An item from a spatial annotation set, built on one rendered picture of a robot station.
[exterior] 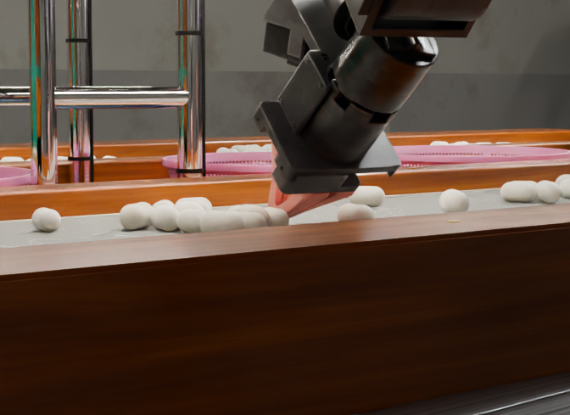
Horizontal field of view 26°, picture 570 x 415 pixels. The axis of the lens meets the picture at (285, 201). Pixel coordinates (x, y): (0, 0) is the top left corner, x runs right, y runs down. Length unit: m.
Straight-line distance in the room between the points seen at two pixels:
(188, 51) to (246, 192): 0.15
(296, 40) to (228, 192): 0.26
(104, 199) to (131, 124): 2.96
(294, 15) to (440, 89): 4.08
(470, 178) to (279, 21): 0.45
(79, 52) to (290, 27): 0.51
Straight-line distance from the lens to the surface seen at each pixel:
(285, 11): 0.92
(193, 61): 1.17
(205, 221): 0.89
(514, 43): 5.35
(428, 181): 1.27
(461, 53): 5.09
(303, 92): 0.88
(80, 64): 1.38
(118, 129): 3.99
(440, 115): 4.98
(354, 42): 0.84
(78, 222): 1.02
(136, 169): 1.45
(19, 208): 1.03
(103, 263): 0.61
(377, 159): 0.91
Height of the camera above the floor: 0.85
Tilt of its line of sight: 5 degrees down
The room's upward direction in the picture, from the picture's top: straight up
